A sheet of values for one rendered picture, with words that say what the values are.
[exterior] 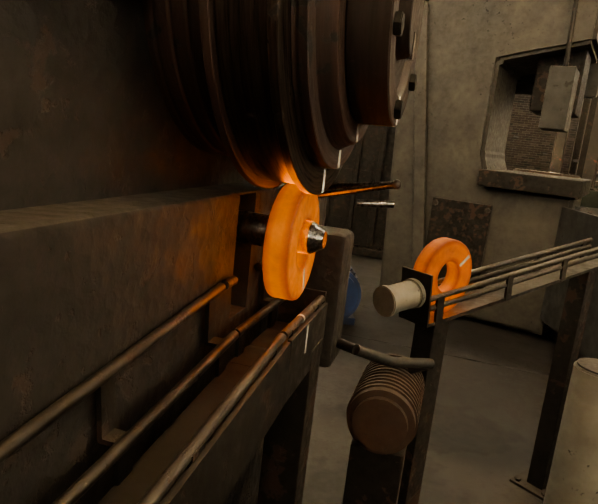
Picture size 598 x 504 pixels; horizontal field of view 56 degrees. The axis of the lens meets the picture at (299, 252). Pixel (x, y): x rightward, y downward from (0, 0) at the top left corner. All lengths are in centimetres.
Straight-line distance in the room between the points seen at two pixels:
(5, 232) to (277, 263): 36
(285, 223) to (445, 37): 290
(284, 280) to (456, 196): 275
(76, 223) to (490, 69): 308
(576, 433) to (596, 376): 14
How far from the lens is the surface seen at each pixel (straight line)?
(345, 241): 94
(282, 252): 68
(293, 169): 61
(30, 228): 42
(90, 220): 47
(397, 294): 107
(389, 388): 105
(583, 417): 145
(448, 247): 117
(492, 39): 344
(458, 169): 340
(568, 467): 150
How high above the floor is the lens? 95
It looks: 11 degrees down
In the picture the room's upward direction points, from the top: 6 degrees clockwise
